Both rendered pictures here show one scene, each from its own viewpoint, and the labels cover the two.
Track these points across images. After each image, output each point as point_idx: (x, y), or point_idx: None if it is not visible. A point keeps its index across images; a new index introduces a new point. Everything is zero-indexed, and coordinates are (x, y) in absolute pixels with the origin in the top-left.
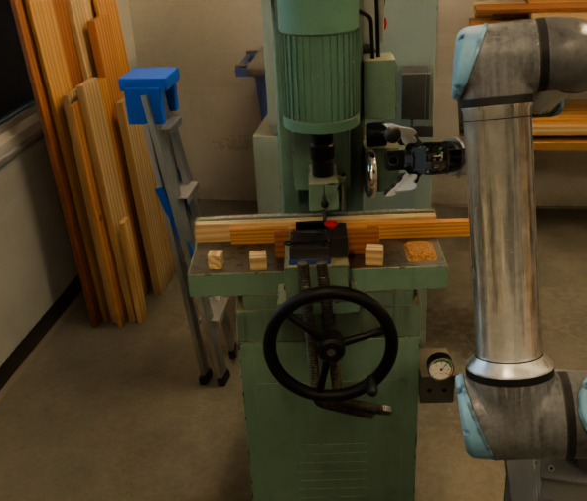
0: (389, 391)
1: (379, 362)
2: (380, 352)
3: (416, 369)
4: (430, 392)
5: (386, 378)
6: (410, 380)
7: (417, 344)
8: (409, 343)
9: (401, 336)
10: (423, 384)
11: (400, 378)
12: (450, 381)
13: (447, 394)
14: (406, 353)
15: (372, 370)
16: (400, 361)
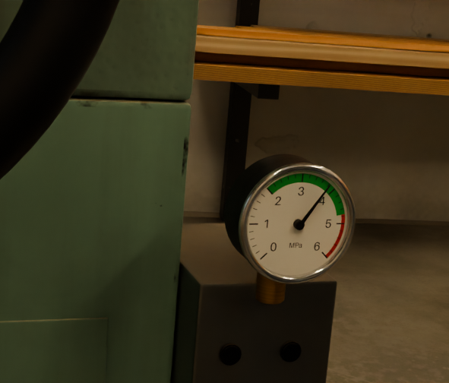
0: (46, 380)
1: (4, 227)
2: (10, 173)
3: (169, 268)
4: (234, 363)
5: (34, 314)
6: (140, 324)
7: (178, 140)
8: (144, 132)
9: (110, 93)
10: (205, 324)
11: (97, 314)
12: (317, 308)
13: (301, 374)
14: (129, 185)
15: None
16: (101, 225)
